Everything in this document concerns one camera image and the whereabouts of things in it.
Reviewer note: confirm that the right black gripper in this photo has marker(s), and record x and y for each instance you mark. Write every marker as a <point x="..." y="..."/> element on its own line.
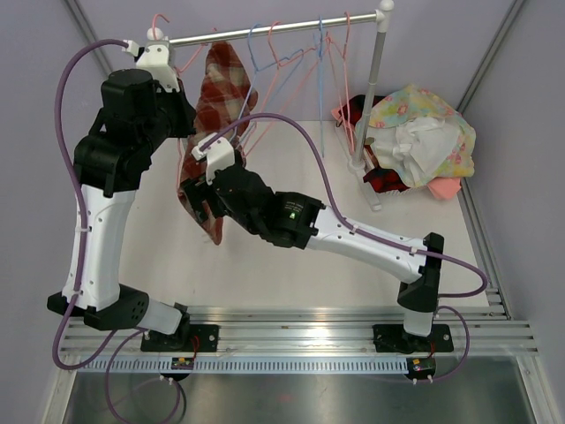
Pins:
<point x="198" y="192"/>

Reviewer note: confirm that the red white checked skirt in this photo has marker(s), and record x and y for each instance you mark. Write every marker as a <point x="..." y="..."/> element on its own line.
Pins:
<point x="222" y="93"/>

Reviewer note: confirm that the red black plaid skirt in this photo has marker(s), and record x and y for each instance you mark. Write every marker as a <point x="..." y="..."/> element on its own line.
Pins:
<point x="356" y="104"/>

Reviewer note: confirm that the pink wire hanger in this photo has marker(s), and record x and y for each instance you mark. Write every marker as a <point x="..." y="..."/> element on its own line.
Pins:
<point x="286" y="70"/>
<point x="343" y="94"/>
<point x="179" y="71"/>

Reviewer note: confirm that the blue wire hanger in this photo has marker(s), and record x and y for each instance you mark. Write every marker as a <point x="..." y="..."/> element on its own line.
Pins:
<point x="321" y="45"/>
<point x="278" y="63"/>

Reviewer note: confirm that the pastel floral skirt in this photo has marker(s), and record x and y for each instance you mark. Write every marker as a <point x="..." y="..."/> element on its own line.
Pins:
<point x="420" y="137"/>

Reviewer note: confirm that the salmon pink skirt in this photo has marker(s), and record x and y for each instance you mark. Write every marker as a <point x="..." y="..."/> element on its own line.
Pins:
<point x="444" y="189"/>

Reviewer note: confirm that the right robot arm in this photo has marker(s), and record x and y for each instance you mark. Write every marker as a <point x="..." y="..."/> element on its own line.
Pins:
<point x="295" y="220"/>

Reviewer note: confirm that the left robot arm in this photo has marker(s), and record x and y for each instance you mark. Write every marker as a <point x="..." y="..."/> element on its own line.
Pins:
<point x="136" y="117"/>

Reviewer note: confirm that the white metal clothes rack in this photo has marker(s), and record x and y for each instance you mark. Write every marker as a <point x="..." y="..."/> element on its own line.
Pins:
<point x="380" y="17"/>

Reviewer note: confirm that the white plastic basket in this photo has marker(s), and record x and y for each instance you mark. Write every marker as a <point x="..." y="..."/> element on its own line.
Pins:
<point x="395" y="191"/>

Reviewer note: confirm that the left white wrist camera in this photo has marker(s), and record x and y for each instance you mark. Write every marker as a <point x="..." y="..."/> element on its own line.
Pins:
<point x="157" y="59"/>

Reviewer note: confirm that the white slotted cable duct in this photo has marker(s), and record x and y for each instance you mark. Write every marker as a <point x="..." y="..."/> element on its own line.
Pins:
<point x="249" y="365"/>

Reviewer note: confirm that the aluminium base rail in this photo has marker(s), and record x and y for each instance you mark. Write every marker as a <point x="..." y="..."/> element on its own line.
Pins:
<point x="348" y="330"/>

